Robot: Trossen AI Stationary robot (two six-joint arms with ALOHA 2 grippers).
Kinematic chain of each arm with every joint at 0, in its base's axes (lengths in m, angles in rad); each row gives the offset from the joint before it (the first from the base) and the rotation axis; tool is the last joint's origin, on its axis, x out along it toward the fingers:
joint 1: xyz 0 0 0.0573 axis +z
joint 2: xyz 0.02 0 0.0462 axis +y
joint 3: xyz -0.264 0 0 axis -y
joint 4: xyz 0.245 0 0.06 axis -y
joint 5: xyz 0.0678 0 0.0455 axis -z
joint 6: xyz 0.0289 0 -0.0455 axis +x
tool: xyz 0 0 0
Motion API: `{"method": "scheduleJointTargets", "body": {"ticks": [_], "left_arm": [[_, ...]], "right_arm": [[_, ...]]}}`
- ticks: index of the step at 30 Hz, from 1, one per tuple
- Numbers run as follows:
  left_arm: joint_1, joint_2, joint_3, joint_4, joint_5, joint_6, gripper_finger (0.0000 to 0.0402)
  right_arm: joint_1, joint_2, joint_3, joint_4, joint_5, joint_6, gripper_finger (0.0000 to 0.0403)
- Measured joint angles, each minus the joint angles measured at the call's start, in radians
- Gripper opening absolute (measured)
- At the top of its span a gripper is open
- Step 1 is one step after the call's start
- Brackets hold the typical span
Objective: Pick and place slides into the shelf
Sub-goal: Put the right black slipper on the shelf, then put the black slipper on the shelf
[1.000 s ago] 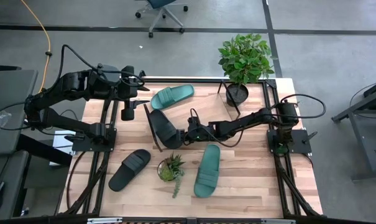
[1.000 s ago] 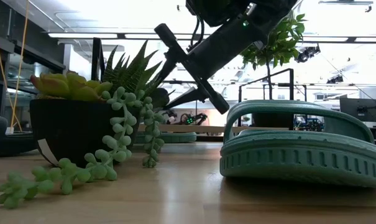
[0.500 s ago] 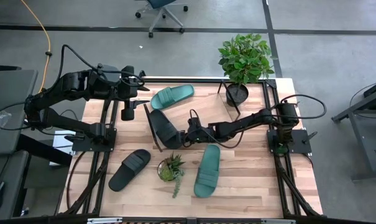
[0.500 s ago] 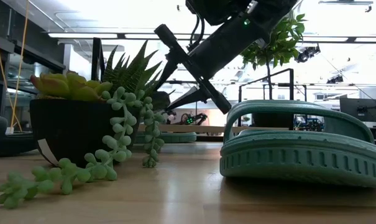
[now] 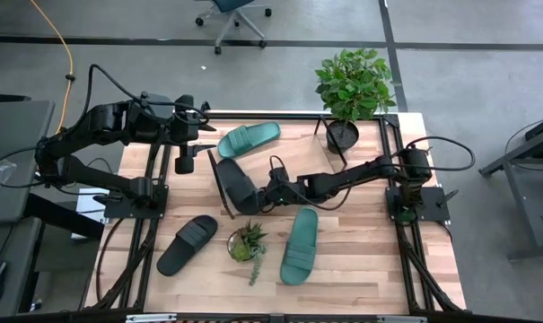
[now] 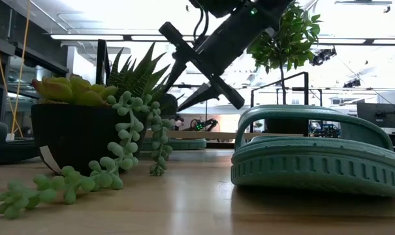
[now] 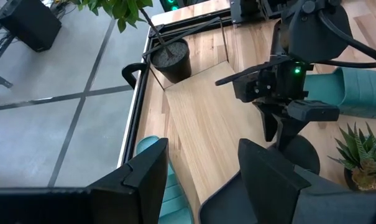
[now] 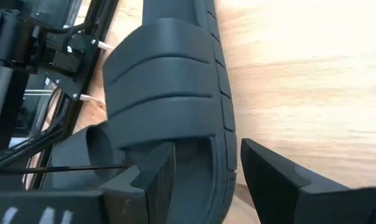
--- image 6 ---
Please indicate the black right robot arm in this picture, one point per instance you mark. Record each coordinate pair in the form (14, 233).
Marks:
(269, 8)

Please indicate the long ceiling light strip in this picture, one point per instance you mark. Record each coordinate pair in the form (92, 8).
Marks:
(341, 41)
(86, 37)

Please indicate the teal rubber slide sandal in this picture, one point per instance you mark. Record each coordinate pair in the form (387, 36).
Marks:
(314, 163)
(184, 144)

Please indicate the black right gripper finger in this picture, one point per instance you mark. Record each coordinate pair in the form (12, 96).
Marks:
(177, 73)
(203, 94)

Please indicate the dark computer monitor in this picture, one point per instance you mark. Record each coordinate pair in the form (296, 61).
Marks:
(376, 114)

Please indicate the small tree in black pot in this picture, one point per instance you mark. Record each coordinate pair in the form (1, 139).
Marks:
(288, 36)

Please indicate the artificial succulents in black pot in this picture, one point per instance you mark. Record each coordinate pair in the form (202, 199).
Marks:
(73, 137)

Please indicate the black aluminium table frame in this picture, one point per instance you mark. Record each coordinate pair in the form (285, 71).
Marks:
(220, 144)

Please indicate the black framed glass partition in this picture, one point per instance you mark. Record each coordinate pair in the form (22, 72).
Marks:
(40, 60)

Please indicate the black ceiling spotlight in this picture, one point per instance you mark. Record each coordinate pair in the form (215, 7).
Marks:
(322, 56)
(352, 83)

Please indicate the distant robot with green lights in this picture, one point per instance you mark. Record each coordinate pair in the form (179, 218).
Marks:
(203, 124)

